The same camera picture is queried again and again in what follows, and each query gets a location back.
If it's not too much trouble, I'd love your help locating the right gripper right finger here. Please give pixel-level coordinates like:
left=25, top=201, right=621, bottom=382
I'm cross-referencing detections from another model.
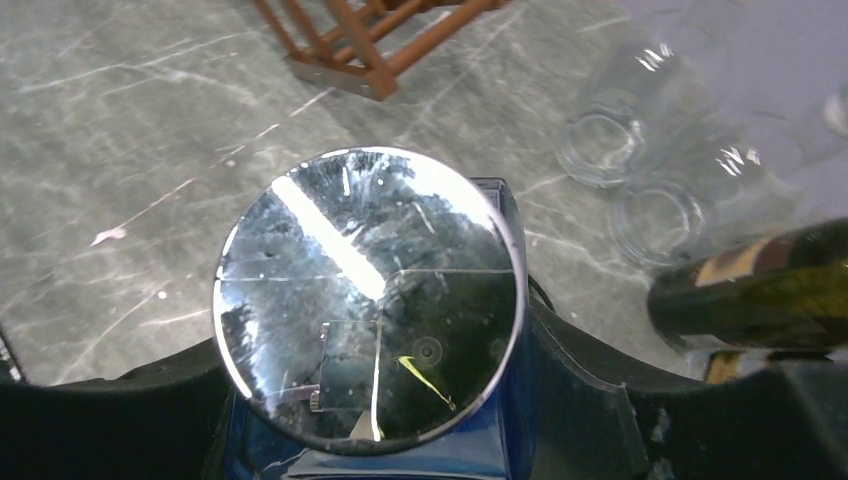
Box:
left=529, top=300, right=847, bottom=479

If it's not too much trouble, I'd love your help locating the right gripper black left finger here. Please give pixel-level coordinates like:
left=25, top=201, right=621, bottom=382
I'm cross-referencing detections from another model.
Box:
left=1, top=339, right=231, bottom=479

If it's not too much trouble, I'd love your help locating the olive green bottle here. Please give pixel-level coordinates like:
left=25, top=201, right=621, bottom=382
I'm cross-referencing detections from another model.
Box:
left=647, top=218, right=847, bottom=350

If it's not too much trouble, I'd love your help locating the clear glass bottle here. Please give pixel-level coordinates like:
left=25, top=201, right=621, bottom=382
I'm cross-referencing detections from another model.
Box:
left=610, top=117, right=801, bottom=268
left=557, top=21, right=730, bottom=188

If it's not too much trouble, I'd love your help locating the brown wooden wine rack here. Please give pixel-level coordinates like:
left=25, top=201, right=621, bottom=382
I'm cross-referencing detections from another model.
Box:
left=254, top=0, right=507, bottom=101

